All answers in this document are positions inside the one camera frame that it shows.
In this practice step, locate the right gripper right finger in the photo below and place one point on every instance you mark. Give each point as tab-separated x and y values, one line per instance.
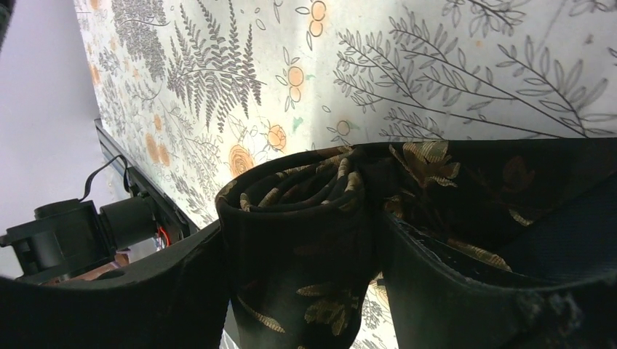
442	298

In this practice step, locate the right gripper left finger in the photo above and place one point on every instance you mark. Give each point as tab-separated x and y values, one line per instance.
175	298

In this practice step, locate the dark floral necktie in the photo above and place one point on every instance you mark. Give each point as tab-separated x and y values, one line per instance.
301	232

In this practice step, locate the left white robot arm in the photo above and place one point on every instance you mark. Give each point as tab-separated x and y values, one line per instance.
72	237

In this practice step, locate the floral table mat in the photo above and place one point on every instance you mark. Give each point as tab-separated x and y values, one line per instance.
200	92

